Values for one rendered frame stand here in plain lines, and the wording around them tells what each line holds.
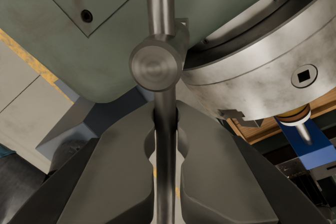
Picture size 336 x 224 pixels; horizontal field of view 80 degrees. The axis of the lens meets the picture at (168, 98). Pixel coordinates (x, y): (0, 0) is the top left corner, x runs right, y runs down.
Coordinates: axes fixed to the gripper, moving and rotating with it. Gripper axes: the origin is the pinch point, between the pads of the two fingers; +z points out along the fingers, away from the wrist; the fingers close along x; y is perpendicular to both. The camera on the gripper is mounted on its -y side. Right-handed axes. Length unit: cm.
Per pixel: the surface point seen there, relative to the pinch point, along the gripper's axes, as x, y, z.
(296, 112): 27.8, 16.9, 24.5
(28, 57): -111, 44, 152
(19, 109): -140, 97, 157
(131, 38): -3.9, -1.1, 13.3
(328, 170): 58, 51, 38
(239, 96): 11.2, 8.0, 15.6
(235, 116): 12.4, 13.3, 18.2
